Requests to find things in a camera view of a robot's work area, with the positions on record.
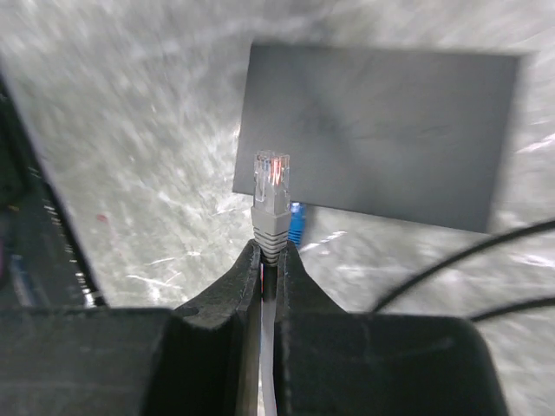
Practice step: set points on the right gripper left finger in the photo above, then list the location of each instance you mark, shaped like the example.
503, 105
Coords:
198, 359

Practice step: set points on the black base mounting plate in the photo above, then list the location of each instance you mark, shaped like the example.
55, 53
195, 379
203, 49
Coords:
42, 264

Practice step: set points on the black network switch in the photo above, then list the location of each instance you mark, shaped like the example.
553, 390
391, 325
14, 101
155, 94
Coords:
410, 134

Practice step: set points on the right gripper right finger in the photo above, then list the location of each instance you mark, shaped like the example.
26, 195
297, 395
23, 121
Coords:
328, 361

